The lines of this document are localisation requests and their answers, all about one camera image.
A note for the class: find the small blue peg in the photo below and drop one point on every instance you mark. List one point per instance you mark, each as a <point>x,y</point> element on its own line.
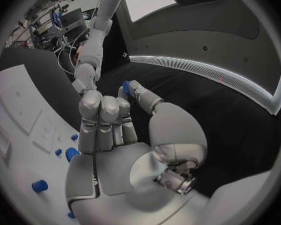
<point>126,87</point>

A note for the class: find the cluttered workshop equipment rack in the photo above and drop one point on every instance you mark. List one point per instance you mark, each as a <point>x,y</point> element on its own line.
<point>51,28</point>

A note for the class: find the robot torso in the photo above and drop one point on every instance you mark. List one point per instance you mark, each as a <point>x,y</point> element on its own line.
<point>201,46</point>

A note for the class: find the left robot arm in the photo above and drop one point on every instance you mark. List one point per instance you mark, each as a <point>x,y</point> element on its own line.
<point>93,48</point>

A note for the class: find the short blue cylinder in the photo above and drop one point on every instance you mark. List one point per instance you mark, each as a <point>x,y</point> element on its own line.
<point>39,186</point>

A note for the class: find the large blue cylinder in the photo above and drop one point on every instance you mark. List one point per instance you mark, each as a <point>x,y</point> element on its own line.
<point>71,153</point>

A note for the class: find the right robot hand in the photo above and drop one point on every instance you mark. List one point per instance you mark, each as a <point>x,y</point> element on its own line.
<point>112,172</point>

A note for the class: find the white task board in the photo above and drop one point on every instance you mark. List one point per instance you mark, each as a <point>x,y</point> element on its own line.
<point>25,163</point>

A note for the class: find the small blue plug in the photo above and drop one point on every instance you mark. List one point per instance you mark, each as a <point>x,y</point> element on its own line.
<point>74,137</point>

